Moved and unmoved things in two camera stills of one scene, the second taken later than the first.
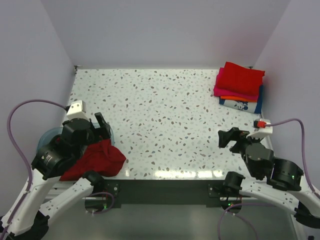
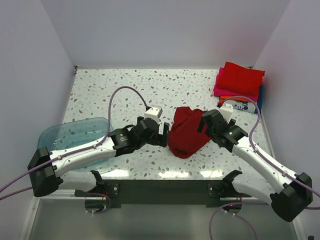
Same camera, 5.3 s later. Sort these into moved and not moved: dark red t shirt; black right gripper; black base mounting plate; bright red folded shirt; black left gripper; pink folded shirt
Moved: dark red t shirt; black right gripper; black left gripper
Not moved: pink folded shirt; bright red folded shirt; black base mounting plate
